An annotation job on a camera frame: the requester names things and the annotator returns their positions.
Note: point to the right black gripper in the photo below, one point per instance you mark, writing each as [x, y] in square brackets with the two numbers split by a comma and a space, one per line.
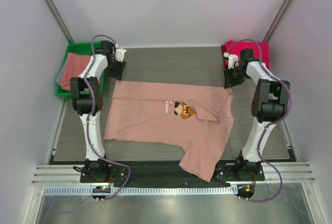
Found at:
[231, 79]

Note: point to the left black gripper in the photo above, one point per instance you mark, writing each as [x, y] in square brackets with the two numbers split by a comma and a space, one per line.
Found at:
[118, 73]

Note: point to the pink printed t-shirt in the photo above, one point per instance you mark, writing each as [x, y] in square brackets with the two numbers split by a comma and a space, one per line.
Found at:
[196, 118]

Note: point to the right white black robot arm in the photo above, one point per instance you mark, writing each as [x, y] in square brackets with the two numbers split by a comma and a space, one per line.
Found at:
[270, 105]

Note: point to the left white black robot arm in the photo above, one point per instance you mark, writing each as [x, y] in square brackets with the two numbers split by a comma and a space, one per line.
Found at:
[87, 101]

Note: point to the green plastic bin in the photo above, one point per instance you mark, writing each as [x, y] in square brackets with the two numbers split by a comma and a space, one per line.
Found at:
[81, 49]

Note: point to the magenta folded t-shirt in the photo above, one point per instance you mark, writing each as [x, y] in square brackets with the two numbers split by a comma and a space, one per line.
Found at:
[231, 48]

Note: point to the salmon folded t-shirt in bin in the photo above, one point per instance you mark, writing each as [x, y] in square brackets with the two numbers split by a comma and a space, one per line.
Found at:
[75, 64]

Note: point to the grey-blue t-shirt in bin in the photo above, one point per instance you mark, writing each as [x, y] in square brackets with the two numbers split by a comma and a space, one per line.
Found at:
[60, 74]

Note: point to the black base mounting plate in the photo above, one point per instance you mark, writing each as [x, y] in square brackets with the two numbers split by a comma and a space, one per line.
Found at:
[162, 174]

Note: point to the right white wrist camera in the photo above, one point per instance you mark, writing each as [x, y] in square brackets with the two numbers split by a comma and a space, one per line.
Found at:
[231, 60]

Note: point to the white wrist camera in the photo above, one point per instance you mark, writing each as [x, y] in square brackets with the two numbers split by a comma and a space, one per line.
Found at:
[119, 53]
[231, 60]

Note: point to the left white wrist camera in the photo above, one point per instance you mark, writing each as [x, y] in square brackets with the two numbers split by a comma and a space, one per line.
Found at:
[119, 53]

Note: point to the right corner aluminium post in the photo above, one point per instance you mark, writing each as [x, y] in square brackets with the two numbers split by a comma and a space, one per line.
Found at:
[277, 19]

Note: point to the corner aluminium post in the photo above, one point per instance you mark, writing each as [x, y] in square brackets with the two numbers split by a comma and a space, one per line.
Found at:
[59, 20]
[277, 19]

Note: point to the left corner aluminium post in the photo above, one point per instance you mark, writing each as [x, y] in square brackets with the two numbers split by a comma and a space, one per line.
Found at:
[59, 20]

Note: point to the aluminium extrusion rail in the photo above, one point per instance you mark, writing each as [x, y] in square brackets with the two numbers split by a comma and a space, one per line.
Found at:
[291, 172]

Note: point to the white slotted cable duct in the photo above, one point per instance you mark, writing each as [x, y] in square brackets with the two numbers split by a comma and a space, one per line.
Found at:
[104, 190]

